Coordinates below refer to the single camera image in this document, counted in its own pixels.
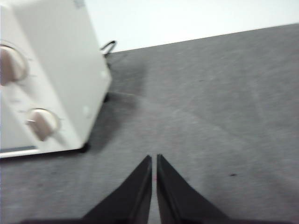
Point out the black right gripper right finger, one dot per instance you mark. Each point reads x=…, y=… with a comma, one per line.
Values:
x=177, y=198

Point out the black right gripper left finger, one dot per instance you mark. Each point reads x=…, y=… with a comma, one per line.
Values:
x=130, y=198

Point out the beige oven knob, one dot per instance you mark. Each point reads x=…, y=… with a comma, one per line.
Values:
x=40, y=124
x=9, y=67

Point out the white Toshiba toaster oven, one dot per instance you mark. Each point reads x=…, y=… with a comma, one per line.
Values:
x=58, y=70

